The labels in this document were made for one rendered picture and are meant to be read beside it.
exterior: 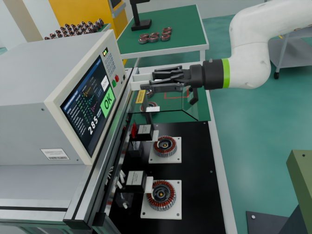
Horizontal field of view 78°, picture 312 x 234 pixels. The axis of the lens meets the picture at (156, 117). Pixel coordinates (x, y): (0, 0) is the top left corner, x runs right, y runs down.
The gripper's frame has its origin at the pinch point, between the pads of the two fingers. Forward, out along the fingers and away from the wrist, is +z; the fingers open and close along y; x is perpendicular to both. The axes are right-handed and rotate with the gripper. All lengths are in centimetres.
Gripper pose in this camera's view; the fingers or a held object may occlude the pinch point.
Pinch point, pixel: (140, 81)
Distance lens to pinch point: 66.4
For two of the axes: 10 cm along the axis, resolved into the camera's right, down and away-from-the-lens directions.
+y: 0.9, -6.6, 7.5
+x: -1.6, -7.5, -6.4
